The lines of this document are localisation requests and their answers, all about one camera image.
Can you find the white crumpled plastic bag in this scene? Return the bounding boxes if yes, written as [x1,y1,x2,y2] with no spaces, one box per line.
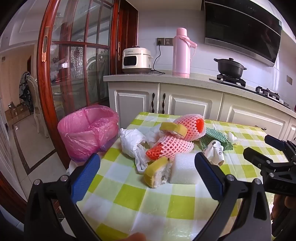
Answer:
[119,128,151,175]

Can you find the yellow pomelo peel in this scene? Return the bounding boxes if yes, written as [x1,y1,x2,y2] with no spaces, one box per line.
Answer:
[159,122,188,139]
[143,157,172,188]

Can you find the green checked tablecloth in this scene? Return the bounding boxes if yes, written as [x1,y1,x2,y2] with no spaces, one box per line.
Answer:
[76,112,296,241]

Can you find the cardboard boxes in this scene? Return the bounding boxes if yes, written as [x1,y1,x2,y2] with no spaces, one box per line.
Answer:
[5,102,30,123]

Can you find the white stone kitchen counter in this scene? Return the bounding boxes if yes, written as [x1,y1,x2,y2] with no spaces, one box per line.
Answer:
[103,73,296,118]

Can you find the white rice cooker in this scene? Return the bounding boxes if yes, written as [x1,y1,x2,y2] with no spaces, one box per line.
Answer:
[122,47,154,74]

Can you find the patterned clothing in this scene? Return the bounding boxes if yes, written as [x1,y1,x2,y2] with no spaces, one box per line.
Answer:
[19,72,32,107]

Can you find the white foam block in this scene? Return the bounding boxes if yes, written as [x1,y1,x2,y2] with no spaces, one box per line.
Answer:
[170,153,204,185]

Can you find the black gas stove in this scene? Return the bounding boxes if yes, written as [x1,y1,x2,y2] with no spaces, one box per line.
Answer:
[209,73,290,107]

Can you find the red wooden glass door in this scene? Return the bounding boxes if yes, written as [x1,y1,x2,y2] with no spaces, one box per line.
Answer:
[37,0,139,163]

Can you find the person's right hand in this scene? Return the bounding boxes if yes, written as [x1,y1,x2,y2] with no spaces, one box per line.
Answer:
[272,193,296,223]

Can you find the black range hood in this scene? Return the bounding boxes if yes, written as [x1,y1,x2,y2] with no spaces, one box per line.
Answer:
[204,0,282,67]

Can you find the black cooking pot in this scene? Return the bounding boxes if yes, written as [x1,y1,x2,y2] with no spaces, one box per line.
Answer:
[213,58,247,78]

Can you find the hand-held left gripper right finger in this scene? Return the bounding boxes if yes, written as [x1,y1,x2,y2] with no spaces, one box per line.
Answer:
[194,152,272,241]

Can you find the pink thermos flask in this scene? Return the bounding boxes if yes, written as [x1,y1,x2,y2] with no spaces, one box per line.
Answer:
[172,28,198,77]

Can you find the green wavy striped cloth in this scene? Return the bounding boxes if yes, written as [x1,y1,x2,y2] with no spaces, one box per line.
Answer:
[199,127,229,152]

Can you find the person's left hand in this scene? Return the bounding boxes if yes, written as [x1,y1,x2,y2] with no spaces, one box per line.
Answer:
[124,233,147,241]

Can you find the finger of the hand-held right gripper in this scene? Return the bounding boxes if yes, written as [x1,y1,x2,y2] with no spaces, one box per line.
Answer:
[243,147,278,172]
[265,135,296,163]

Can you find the white dining chair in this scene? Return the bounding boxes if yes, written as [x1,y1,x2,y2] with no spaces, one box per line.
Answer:
[25,75,50,138]

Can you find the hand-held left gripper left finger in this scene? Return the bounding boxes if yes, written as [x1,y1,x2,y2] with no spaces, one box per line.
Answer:
[24,153,102,241]

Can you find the pink foam fruit net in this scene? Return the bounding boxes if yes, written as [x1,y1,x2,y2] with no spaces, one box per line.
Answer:
[146,136,194,161]
[173,113,206,141]

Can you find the white crumpled tissue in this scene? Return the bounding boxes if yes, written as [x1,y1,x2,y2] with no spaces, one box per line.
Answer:
[228,132,241,145]
[144,127,163,147]

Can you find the crushed white paper cup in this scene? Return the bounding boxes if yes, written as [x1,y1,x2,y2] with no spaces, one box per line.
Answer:
[203,140,225,166]

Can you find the white cabinet door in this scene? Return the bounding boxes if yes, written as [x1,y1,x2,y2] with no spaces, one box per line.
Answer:
[220,94,290,135]
[159,84,223,121]
[109,82,160,130]

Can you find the bin with pink bag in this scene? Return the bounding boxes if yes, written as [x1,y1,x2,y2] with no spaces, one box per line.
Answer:
[57,105,119,173]

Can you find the black power cable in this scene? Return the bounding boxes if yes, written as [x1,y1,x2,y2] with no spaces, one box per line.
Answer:
[150,44,166,75]

